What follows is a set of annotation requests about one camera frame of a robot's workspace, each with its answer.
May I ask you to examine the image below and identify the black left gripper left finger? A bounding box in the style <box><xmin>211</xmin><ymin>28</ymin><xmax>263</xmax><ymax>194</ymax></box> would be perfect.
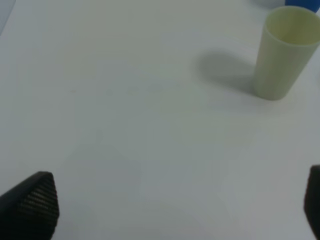
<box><xmin>0</xmin><ymin>171</ymin><xmax>60</xmax><ymax>240</ymax></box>

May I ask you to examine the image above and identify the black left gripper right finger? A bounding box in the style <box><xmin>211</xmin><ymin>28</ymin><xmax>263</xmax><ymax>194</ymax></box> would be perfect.
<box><xmin>303</xmin><ymin>165</ymin><xmax>320</xmax><ymax>240</ymax></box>

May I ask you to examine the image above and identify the cream plastic cup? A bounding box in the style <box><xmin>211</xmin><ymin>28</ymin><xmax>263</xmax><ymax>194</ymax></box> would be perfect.
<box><xmin>253</xmin><ymin>6</ymin><xmax>320</xmax><ymax>101</ymax></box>

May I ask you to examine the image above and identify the blue white paper cup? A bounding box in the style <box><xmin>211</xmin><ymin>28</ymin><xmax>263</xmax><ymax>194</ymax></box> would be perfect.
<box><xmin>284</xmin><ymin>0</ymin><xmax>320</xmax><ymax>13</ymax></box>

